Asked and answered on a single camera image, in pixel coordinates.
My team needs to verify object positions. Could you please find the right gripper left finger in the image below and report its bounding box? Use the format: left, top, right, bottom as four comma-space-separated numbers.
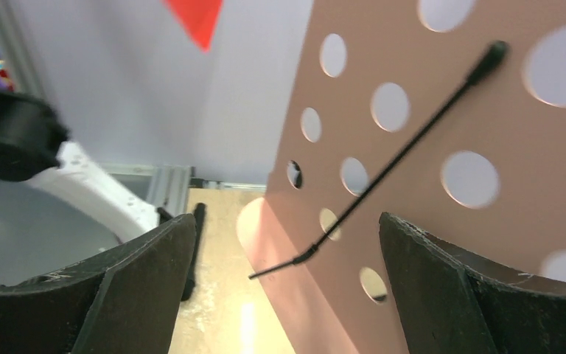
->
0, 214, 196, 353

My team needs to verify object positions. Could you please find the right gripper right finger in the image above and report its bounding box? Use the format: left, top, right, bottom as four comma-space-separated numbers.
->
380, 212, 566, 353

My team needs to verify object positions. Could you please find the pink music stand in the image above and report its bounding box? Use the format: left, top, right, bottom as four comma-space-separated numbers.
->
237, 1, 566, 353

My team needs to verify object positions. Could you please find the red sheet music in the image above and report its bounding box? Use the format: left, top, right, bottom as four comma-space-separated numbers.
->
165, 0, 223, 52

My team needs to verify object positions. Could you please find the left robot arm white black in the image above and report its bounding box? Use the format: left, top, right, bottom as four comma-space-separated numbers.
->
0, 90, 171, 243

